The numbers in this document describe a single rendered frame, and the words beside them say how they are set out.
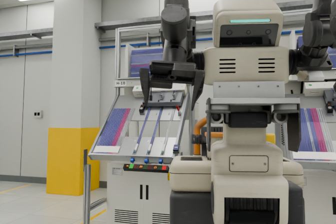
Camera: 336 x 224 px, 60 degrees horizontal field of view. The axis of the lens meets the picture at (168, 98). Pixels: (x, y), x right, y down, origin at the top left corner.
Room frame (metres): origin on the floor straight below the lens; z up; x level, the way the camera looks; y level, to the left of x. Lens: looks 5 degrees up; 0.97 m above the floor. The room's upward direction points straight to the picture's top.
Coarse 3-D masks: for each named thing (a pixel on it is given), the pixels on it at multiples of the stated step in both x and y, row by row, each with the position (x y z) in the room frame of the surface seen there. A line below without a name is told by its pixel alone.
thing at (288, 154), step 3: (282, 123) 2.15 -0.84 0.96; (285, 123) 2.12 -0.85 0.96; (282, 126) 2.16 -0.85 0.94; (285, 126) 2.10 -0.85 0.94; (285, 129) 2.08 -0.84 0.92; (285, 132) 2.06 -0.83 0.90; (285, 135) 2.04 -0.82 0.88; (285, 138) 2.02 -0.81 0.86; (285, 141) 2.00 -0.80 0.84; (285, 144) 1.99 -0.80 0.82; (285, 147) 2.00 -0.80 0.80; (285, 150) 2.00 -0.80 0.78; (288, 150) 1.94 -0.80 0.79; (288, 153) 1.93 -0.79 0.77; (288, 156) 1.91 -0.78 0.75
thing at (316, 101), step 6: (288, 96) 2.34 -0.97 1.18; (294, 96) 2.32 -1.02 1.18; (300, 96) 2.31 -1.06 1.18; (306, 96) 2.30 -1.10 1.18; (312, 96) 2.28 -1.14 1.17; (318, 96) 2.27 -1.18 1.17; (300, 102) 2.26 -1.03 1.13; (306, 102) 2.25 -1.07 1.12; (312, 102) 2.24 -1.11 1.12; (318, 102) 2.22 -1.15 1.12; (324, 102) 2.21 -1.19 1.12; (324, 108) 2.17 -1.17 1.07; (324, 114) 2.12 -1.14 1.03; (330, 120) 2.07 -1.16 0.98
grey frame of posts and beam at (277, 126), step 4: (324, 72) 2.25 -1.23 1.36; (328, 72) 2.25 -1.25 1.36; (332, 72) 2.24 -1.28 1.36; (292, 76) 2.32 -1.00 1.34; (296, 76) 2.31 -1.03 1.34; (324, 76) 2.25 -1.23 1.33; (328, 76) 2.25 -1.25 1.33; (332, 76) 2.24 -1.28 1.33; (288, 80) 2.34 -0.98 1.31; (292, 80) 2.34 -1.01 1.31; (296, 80) 2.34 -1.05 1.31; (276, 124) 2.39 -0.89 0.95; (276, 128) 2.39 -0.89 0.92; (276, 132) 2.39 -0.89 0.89; (276, 136) 2.39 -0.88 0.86; (276, 140) 2.39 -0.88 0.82; (276, 144) 2.39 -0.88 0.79; (280, 148) 2.38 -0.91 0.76
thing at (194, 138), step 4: (204, 128) 1.49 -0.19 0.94; (212, 128) 1.49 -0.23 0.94; (216, 128) 1.49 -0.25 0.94; (220, 128) 1.49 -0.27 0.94; (204, 132) 1.48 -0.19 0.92; (192, 136) 1.41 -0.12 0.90; (196, 136) 1.40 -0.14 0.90; (200, 136) 1.41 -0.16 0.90; (204, 136) 1.47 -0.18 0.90; (192, 140) 1.41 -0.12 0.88; (196, 140) 1.40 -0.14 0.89; (200, 140) 1.41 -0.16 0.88; (204, 140) 1.44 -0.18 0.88; (204, 144) 1.46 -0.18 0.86; (204, 148) 1.45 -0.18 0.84; (204, 152) 1.44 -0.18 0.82
